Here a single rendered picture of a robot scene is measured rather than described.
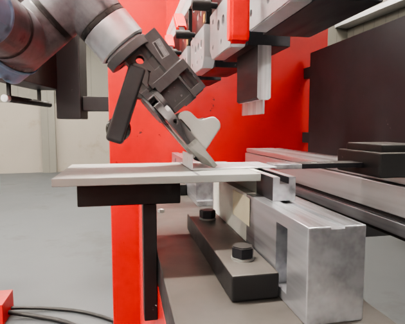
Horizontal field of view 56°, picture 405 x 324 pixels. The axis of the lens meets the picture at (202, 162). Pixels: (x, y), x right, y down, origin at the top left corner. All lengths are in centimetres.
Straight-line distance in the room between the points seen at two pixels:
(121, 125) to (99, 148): 899
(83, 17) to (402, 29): 82
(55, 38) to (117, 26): 9
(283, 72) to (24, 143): 848
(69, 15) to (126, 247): 105
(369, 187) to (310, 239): 38
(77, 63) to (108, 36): 143
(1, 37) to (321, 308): 42
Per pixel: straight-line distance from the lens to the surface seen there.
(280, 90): 154
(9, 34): 48
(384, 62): 118
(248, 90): 59
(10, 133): 969
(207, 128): 55
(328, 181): 85
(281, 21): 45
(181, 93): 56
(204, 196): 91
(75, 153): 955
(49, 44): 58
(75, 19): 58
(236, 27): 43
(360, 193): 76
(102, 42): 56
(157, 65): 58
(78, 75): 197
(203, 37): 75
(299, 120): 157
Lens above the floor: 106
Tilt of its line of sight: 5 degrees down
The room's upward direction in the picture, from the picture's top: straight up
